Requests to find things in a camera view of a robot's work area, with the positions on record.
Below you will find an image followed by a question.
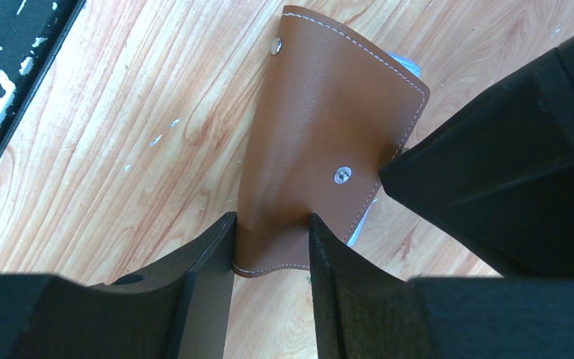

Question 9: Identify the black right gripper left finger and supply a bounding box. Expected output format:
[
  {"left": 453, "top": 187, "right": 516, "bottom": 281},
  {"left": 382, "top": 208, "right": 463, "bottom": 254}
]
[{"left": 0, "top": 212, "right": 236, "bottom": 358}]

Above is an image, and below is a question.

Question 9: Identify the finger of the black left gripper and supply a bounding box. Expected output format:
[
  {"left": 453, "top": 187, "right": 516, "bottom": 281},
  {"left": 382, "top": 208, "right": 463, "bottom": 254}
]
[{"left": 379, "top": 36, "right": 574, "bottom": 279}]

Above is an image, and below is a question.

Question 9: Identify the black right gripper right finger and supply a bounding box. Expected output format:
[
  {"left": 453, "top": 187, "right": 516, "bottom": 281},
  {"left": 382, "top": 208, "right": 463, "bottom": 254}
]
[{"left": 309, "top": 215, "right": 574, "bottom": 358}]

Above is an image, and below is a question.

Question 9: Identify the brown leather card holder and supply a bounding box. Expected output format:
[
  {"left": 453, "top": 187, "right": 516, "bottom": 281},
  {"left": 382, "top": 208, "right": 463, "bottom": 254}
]
[{"left": 233, "top": 5, "right": 430, "bottom": 277}]

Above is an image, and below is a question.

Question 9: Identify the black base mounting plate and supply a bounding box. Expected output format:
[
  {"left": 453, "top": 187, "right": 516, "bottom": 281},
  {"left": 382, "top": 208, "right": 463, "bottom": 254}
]
[{"left": 0, "top": 1, "right": 85, "bottom": 158}]

